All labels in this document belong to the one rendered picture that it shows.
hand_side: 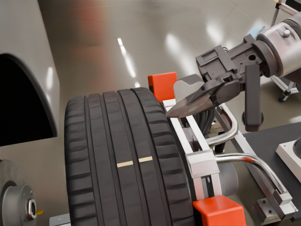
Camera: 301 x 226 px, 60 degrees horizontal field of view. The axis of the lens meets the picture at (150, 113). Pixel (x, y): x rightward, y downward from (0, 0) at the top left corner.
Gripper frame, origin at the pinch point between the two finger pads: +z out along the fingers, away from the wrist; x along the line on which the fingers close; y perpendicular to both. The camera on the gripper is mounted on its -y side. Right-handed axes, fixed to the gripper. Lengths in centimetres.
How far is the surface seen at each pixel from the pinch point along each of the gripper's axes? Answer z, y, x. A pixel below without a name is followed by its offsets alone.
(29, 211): 51, 2, -18
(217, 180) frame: -1.4, -12.3, -14.3
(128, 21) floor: 21, 272, -239
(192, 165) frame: 1.8, -7.7, -10.7
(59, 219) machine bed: 95, 15, -93
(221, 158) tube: -4.3, -5.8, -27.5
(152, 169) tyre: 8.6, -6.7, -3.3
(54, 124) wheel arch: 51, 38, -40
